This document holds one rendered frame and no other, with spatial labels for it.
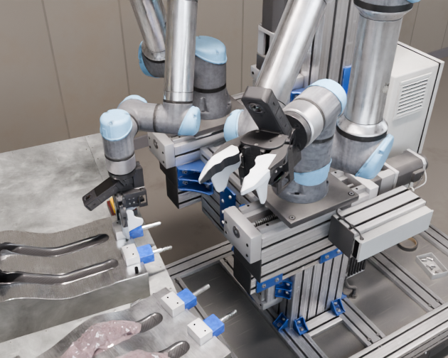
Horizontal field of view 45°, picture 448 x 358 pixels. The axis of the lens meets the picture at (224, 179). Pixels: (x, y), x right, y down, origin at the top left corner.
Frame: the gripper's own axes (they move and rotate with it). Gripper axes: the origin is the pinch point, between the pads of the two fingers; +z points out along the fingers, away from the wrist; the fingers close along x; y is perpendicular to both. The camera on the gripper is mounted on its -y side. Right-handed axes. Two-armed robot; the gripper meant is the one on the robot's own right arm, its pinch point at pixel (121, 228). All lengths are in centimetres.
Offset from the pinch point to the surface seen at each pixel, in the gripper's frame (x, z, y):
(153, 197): 124, 90, 40
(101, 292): -17.7, 3.5, -10.1
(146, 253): -11.9, 0.2, 3.5
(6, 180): 52, 11, -29
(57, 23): 173, 1, 10
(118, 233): -2.5, -0.8, -1.5
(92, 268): -9.8, 2.4, -10.7
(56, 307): -17.7, 4.3, -21.3
